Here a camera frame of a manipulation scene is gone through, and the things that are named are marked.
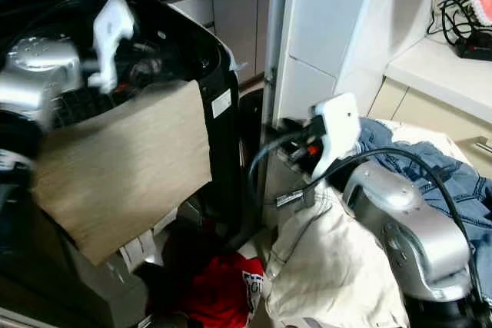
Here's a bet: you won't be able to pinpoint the beige linen cloth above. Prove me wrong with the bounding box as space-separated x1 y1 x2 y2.
32 80 214 267

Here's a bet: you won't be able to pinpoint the cream white garment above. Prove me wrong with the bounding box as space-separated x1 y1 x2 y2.
264 182 412 328

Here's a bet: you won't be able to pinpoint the white washer label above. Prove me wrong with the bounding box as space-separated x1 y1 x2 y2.
211 88 233 120

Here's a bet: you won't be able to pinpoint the white cabinet panel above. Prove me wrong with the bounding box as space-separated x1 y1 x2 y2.
260 0 450 206

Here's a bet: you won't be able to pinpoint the beige kitchen cabinets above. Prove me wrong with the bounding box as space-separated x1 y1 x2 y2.
175 0 274 87

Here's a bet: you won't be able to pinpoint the beige drawer cabinet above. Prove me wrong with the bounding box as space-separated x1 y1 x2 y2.
365 36 492 161

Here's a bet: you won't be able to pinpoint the blue denim garment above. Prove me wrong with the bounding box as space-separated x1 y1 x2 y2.
354 117 492 260

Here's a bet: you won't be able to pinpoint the red printed garment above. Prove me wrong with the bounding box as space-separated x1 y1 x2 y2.
145 224 266 328

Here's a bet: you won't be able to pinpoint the black power adapter box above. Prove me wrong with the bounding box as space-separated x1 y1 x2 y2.
455 35 492 61

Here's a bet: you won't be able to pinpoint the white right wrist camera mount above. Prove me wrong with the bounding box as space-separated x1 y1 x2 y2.
309 92 361 181

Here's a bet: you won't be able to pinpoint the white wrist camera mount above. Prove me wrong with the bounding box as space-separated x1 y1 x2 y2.
309 92 361 181
88 0 136 94

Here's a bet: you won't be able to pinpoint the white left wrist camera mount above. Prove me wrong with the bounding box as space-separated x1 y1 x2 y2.
88 0 136 94

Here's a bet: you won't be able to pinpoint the black tangled power cables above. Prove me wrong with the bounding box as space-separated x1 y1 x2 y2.
427 0 492 48

